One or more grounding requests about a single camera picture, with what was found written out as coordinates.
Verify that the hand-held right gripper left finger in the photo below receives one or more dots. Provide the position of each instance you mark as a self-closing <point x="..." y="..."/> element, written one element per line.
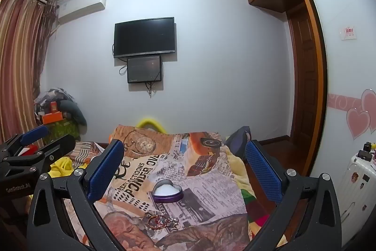
<point x="105" y="171"/>

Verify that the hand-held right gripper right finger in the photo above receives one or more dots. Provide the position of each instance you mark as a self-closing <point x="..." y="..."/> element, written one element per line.
<point x="263" y="171"/>

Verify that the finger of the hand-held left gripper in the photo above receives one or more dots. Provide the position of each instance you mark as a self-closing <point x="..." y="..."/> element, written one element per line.
<point x="35" y="133"/>
<point x="60" y="145"/>

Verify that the purple heart-shaped tin box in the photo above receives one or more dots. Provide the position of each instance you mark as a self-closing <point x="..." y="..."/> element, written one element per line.
<point x="167" y="190"/>

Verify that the green patterned box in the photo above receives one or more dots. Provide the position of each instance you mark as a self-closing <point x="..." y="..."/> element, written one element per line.
<point x="64" y="129"/>

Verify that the yellow fleece blanket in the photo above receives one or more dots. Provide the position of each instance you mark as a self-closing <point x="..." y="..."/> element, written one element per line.
<point x="60" y="167"/>

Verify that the orange box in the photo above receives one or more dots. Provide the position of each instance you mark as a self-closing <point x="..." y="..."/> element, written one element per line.
<point x="53" y="117"/>

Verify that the pile of clothes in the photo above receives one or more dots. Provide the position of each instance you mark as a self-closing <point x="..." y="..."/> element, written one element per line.
<point x="69" y="107"/>

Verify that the dark blue bag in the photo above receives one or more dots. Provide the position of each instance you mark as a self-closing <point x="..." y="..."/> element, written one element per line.
<point x="238" y="140"/>

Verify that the newspaper print blanket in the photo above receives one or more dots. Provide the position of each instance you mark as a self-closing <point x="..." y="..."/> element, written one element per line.
<point x="164" y="157"/>

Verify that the striped curtain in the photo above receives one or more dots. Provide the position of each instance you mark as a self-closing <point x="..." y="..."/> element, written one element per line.
<point x="20" y="62"/>

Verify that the white suitcase with stickers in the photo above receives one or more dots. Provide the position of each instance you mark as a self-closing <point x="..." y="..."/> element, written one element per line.
<point x="357" y="186"/>

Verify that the brown wooden door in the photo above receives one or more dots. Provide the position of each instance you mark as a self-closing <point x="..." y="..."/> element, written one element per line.
<point x="305" y="74"/>

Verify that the white wardrobe door pink hearts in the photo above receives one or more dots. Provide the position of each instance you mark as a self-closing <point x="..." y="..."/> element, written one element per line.
<point x="343" y="68"/>

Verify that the white air conditioner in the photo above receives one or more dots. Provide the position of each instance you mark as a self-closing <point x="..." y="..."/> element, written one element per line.
<point x="82" y="5"/>

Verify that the white paper sticker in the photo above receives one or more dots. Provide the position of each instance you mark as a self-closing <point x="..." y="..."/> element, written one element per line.
<point x="349" y="33"/>

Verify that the small black wall monitor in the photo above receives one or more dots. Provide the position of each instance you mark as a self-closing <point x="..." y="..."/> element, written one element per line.
<point x="144" y="69"/>

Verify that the black wall television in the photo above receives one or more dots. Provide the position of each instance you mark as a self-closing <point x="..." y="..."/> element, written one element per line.
<point x="145" y="37"/>

